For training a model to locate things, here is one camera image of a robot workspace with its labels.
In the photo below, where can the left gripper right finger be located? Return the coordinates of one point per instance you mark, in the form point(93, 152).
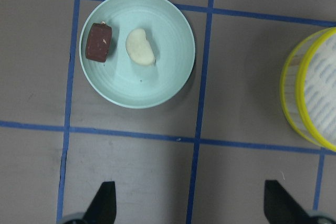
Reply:
point(281, 207)

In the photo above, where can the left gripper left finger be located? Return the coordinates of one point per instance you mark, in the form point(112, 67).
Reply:
point(102, 209)

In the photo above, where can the white bun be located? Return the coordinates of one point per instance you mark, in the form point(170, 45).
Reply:
point(139, 48)

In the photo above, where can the brown bun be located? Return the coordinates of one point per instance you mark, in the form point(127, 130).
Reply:
point(98, 42)

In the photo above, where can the centre yellow steamer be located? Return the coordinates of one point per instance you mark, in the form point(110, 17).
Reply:
point(307, 88)

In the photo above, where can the green plate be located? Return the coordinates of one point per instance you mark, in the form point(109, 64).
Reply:
point(125, 83)

